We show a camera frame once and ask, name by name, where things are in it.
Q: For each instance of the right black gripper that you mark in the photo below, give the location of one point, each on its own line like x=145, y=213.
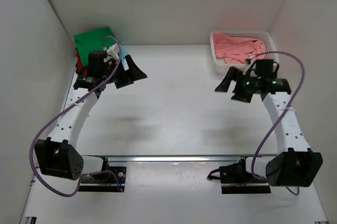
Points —
x=239, y=95

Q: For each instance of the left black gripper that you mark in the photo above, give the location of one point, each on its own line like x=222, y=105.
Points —
x=135, y=72

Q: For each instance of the pink t shirt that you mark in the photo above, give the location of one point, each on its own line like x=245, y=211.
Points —
x=236, y=50

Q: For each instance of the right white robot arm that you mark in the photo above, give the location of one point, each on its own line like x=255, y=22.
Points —
x=295, y=164

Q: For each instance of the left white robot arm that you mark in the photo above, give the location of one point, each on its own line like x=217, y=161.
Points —
x=57, y=155

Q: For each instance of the teal folded t shirt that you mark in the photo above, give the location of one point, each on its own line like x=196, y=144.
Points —
x=124, y=53

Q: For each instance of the green folded t shirt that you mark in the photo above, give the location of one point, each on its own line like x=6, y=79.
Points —
x=91, y=41

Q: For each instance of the red folded t shirt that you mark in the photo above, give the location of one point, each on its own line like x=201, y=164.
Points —
x=79, y=64

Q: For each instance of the white plastic basket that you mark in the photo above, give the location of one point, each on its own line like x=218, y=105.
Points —
x=222, y=67

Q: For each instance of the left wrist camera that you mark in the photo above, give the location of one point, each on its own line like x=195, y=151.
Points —
x=96, y=64

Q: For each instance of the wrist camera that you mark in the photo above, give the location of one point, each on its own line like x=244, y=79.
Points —
x=266, y=69
x=96, y=64

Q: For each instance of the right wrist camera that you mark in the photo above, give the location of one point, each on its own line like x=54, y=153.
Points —
x=266, y=69

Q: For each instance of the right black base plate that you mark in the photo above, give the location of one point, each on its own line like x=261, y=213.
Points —
x=235, y=179

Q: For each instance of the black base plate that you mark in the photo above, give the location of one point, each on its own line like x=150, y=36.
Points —
x=235, y=179
x=106, y=182

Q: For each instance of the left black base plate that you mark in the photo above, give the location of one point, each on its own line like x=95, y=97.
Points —
x=106, y=182

